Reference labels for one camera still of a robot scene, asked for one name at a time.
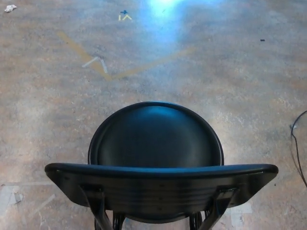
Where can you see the black swivel chair with backrest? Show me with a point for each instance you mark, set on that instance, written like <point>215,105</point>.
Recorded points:
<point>153,143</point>

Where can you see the pale tape cross patch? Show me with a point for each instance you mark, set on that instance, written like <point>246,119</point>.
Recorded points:
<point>239,210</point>

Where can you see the crumpled white paper scrap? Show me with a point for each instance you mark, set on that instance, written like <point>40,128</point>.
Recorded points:
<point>10,8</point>

